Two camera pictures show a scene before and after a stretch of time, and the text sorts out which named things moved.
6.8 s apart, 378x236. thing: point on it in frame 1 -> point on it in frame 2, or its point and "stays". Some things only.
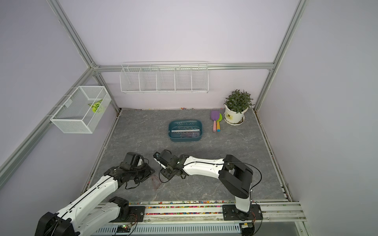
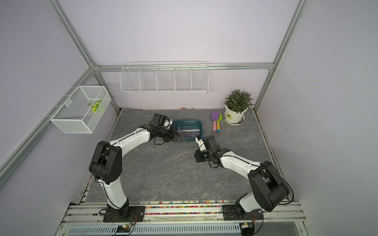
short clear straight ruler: x=186 y=124 stays
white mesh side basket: x=81 y=112 stays
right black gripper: x=165 y=173 -> x=198 y=157
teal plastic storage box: x=185 y=130 stays
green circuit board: x=123 y=228 stays
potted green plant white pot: x=236 y=104 stays
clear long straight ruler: x=189 y=130 stays
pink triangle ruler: x=156 y=182 -> x=180 y=136
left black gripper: x=147 y=172 -> x=173 y=133
